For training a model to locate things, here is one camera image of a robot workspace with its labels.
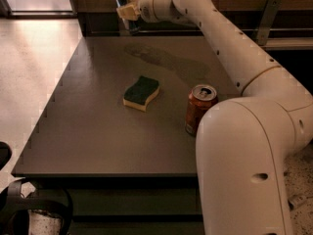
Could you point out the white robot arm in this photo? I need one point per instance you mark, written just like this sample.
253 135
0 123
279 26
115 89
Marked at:
242 142

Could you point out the right metal bracket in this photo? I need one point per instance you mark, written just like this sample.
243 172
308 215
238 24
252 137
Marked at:
268 16

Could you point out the white power strip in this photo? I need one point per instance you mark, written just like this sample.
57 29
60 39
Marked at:
296 201

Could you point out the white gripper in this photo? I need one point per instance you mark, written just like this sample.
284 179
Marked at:
146 8

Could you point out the green yellow sponge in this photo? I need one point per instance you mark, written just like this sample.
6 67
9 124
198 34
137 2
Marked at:
141 93

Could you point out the grey drawer cabinet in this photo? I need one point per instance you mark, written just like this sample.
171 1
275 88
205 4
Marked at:
140 205

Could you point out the blue silver redbull can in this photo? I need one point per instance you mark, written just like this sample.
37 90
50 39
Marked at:
129 14

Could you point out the red coca-cola can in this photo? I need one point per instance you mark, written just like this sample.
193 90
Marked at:
201 98

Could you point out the black chair base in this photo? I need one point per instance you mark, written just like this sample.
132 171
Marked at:
35 207

